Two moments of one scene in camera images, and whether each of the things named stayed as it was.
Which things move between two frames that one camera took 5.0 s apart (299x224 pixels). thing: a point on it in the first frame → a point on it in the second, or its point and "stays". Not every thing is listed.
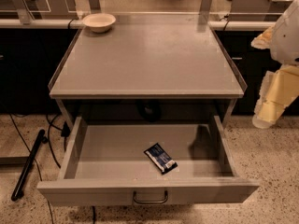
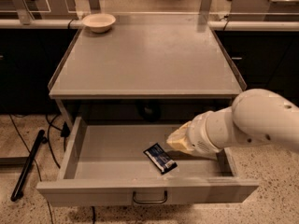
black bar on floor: [18, 191] stays
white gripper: [287, 37] → [198, 134]
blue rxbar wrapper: [160, 158] stays
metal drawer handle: [150, 202] stays
